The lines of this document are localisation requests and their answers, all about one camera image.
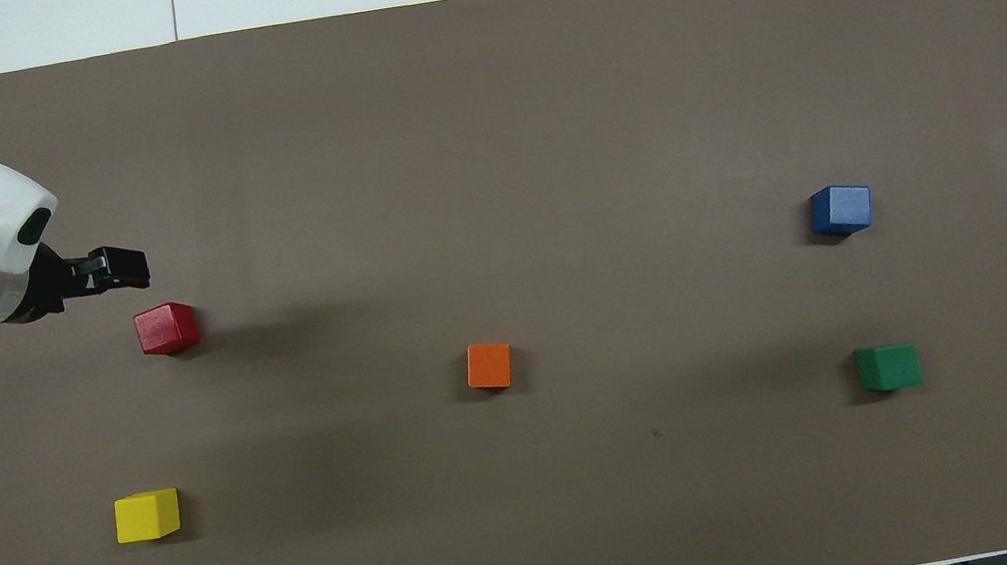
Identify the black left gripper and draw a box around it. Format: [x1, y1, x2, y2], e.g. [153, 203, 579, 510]
[3, 229, 154, 325]

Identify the brown table mat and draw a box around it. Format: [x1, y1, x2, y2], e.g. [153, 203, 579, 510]
[0, 0, 1007, 565]

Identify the yellow wooden block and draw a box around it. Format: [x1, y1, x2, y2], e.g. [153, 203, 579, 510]
[110, 487, 185, 546]

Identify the red wooden block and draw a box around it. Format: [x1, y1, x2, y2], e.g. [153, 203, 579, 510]
[132, 298, 203, 360]

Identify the blue wooden block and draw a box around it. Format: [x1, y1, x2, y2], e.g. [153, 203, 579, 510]
[806, 180, 877, 241]

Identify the green wooden block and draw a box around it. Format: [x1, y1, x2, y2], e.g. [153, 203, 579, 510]
[854, 340, 925, 396]

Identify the orange wooden block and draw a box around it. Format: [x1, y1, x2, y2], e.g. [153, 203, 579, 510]
[462, 338, 517, 394]

